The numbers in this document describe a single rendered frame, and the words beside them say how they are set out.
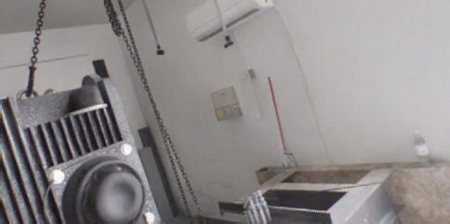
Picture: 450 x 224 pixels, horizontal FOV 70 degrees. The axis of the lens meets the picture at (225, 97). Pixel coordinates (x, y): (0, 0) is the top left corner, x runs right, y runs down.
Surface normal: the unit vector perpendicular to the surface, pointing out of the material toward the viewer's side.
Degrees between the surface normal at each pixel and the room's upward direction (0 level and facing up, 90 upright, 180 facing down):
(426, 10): 90
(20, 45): 90
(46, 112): 90
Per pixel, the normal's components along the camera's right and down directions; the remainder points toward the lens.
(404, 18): -0.72, 0.25
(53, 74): 0.62, -0.18
